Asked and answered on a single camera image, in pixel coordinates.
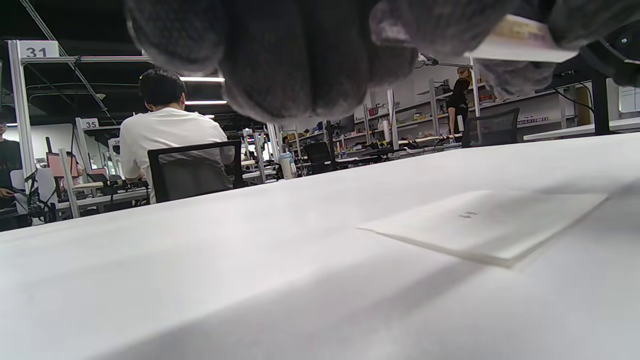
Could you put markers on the white bottle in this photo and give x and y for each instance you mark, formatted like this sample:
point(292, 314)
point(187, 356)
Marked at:
point(287, 167)

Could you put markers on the white metal frame post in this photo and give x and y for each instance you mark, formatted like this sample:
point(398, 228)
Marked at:
point(20, 100)

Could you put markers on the person's right hand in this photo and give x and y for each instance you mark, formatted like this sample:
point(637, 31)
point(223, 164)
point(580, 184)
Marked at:
point(590, 15)

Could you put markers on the person's left hand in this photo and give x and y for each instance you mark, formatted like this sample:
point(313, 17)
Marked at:
point(290, 55)

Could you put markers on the black mesh office chair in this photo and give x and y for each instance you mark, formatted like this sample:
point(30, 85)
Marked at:
point(192, 175)

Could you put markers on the white correction pen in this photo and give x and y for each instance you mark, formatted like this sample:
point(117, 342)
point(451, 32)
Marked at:
point(520, 42)

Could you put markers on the lined white paper with text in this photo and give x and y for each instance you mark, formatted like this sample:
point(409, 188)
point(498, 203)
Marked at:
point(475, 230)

